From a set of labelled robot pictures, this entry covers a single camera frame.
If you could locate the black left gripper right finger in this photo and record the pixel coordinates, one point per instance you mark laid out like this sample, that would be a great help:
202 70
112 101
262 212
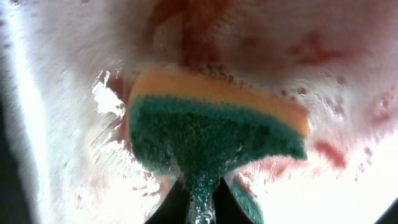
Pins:
227 208

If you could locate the green and yellow sponge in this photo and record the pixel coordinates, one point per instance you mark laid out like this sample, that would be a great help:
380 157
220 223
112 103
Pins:
203 128

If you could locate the black rectangular soapy tray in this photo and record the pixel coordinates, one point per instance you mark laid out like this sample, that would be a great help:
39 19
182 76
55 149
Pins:
109 104

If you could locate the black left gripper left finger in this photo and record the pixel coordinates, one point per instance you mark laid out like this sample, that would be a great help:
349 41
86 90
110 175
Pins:
174 208

